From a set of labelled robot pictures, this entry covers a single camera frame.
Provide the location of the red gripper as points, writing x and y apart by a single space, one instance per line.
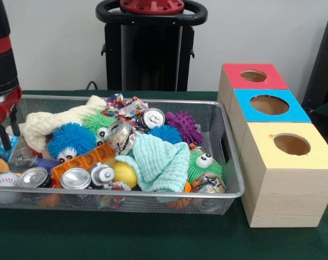
1 111

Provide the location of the long clear bottle blue label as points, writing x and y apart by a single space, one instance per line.
23 155

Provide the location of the purple spiky ball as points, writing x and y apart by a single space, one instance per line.
185 126

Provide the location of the wooden box with three holes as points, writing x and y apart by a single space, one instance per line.
288 195

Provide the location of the white baseball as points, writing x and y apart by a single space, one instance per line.
5 181

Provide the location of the blue spiky toy with eyes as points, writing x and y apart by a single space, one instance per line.
72 138

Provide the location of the cream knit cloth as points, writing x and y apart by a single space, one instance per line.
72 112

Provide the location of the orange plastic tray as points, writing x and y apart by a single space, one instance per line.
93 157

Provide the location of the crushed silver can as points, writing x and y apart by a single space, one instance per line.
120 138

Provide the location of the yellow ball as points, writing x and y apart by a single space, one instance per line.
123 173

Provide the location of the black drink can silver top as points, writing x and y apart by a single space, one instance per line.
153 117

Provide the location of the mint green cloth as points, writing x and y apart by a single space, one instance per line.
158 162

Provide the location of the dark green table cloth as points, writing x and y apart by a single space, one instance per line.
153 238

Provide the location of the green spiky toy with eyes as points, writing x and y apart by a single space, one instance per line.
204 173

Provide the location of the black upright panel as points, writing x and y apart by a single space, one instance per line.
323 67

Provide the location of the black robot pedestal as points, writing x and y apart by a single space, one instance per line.
147 54

